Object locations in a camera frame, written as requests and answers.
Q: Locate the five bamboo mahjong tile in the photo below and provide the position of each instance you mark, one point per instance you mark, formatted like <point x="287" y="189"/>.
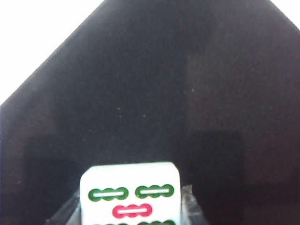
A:
<point x="131" y="178"/>

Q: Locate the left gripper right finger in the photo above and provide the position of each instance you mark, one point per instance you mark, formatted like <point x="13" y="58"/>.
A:
<point x="189" y="211"/>

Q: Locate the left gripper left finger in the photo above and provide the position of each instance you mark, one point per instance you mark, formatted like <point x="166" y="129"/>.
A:
<point x="70" y="215"/>

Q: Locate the black rectangular desk mat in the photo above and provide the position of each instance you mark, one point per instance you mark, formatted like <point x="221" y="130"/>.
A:
<point x="150" y="93"/>

